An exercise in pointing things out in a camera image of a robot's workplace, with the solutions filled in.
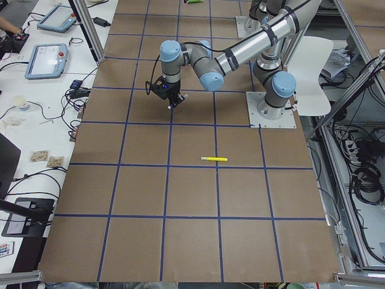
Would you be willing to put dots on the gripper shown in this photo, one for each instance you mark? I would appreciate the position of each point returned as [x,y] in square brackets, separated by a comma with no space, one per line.
[172,90]

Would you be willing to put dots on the purple pen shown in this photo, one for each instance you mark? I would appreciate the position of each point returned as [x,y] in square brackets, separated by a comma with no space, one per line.
[175,100]

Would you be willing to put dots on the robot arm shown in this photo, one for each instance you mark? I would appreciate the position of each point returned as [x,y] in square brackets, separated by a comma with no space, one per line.
[278,21]
[258,11]

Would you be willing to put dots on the yellow pen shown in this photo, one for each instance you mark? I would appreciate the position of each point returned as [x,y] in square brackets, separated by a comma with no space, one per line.
[219,159]

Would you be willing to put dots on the green pen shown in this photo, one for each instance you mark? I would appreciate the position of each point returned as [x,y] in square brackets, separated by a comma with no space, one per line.
[193,1]

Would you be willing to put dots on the black power adapter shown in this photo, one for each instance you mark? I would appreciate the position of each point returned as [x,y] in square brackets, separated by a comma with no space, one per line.
[101,22]

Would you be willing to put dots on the near teach pendant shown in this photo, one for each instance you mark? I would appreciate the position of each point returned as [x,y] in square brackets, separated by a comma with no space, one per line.
[47,61]

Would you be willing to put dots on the teach pendant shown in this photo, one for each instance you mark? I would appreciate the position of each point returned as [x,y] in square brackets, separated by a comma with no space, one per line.
[47,61]
[59,19]

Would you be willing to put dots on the snack bag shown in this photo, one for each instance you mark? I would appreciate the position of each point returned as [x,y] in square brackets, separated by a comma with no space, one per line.
[55,161]
[39,156]

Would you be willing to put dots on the far teach pendant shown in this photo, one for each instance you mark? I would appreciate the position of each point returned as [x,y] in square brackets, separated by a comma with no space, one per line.
[59,19]

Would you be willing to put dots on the white chair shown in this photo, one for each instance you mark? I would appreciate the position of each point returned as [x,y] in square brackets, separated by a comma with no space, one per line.
[306,64]

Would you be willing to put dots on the black device on stand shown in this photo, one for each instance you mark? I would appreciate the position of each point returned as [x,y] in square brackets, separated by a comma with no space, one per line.
[28,217]

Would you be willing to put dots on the colourful remote control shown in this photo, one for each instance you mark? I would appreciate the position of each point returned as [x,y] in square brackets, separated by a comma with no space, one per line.
[6,249]

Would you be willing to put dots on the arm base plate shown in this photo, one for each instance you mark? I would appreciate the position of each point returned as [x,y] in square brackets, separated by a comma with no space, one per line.
[262,116]
[246,26]

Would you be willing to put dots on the aluminium frame post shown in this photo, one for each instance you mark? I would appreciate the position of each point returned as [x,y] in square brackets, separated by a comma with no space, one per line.
[83,17]

